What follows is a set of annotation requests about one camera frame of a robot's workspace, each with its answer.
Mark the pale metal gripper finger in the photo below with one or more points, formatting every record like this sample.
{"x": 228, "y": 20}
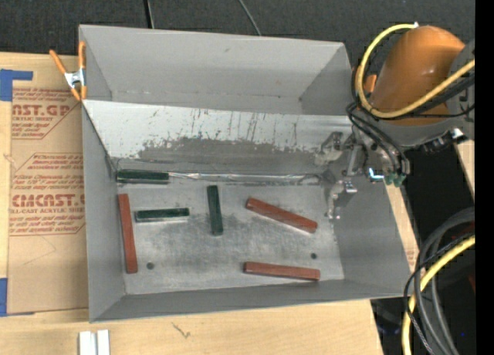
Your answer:
{"x": 331, "y": 149}
{"x": 339, "y": 199}

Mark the red-brown flat block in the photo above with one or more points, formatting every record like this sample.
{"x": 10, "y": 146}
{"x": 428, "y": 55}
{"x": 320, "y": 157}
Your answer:
{"x": 281, "y": 215}
{"x": 281, "y": 271}
{"x": 128, "y": 234}

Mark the grey metal bin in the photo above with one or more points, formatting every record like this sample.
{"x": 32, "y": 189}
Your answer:
{"x": 231, "y": 253}

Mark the dark green flat block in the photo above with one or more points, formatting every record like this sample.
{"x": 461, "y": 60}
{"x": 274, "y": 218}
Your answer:
{"x": 214, "y": 210}
{"x": 143, "y": 176}
{"x": 162, "y": 214}

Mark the brown cardboard board red print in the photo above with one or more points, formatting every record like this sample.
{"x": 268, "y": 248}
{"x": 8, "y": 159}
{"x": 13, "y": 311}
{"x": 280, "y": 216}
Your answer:
{"x": 46, "y": 176}

